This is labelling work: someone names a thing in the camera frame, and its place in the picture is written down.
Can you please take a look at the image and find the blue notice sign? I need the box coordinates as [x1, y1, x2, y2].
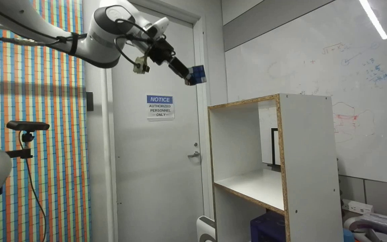
[145, 95, 174, 122]

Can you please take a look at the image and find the white and grey device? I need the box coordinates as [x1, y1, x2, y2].
[341, 200, 387, 242]

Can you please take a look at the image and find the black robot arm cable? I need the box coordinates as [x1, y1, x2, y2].
[0, 18, 158, 69]

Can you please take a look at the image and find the white door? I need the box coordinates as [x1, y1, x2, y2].
[107, 5, 205, 242]

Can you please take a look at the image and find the white appliance with round vent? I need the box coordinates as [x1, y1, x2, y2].
[194, 216, 217, 242]

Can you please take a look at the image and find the dark blue storage bin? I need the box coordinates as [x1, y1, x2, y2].
[248, 212, 286, 242]

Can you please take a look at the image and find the white wooden open cabinet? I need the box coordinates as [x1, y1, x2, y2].
[206, 93, 345, 242]

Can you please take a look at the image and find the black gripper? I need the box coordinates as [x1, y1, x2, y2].
[146, 37, 194, 88]

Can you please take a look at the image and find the black camera cable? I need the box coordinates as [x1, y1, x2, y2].
[20, 134, 48, 242]

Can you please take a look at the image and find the black framed panel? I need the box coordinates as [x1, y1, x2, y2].
[269, 127, 282, 173]

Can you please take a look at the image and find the black camera on stand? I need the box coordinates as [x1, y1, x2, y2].
[3, 120, 50, 161]

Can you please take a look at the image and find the black wall switch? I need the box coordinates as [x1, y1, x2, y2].
[84, 92, 95, 114]

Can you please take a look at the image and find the white whiteboard with scribbles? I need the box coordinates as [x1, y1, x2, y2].
[224, 0, 387, 187]

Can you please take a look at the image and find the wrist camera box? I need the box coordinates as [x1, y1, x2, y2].
[131, 56, 151, 76]

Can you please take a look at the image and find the metal door handle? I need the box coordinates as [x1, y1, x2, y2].
[186, 151, 202, 165]

